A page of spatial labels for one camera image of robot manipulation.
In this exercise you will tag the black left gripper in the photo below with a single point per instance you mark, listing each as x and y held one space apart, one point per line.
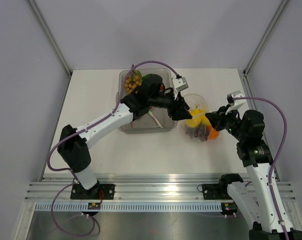
178 109

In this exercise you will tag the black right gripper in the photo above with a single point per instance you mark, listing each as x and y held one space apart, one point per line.
217 119

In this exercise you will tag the orange fruit toy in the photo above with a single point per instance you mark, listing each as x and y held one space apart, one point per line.
213 134

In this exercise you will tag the yellow lemon toy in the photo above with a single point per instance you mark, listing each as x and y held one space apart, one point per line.
204 120
196 118

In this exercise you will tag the clear dotted zip top bag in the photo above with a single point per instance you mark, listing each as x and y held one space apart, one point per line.
195 101

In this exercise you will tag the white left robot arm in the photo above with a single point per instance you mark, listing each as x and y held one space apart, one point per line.
75 143

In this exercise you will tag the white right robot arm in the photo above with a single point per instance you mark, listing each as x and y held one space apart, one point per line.
265 213

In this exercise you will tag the clear plastic food tray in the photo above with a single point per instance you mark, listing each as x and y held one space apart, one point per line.
146 124

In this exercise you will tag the green scallion toy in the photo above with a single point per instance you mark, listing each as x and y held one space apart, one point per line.
154 118

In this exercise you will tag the green bell pepper toy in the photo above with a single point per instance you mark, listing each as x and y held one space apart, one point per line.
147 76

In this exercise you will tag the green grape bunch toy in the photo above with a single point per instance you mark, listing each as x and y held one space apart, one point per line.
133 81

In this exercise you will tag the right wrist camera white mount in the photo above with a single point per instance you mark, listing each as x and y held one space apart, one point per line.
235 101

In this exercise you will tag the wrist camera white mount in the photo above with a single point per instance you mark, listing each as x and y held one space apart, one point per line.
235 101
178 85

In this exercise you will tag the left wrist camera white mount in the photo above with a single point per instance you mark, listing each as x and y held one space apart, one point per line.
178 85

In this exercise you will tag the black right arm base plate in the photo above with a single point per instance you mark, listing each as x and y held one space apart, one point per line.
213 191

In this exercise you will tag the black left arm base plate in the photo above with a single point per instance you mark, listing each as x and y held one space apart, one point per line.
98 192

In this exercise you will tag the right aluminium frame post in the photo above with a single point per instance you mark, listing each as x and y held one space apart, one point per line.
266 35

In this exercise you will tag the aluminium frame post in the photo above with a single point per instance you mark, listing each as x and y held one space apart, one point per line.
34 7
266 35

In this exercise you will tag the aluminium mounting rail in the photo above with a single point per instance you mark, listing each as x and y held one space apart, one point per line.
131 187

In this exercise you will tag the white slotted cable duct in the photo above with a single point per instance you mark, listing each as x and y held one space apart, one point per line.
184 207

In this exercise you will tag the left aluminium frame post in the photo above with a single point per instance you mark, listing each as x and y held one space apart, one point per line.
34 7

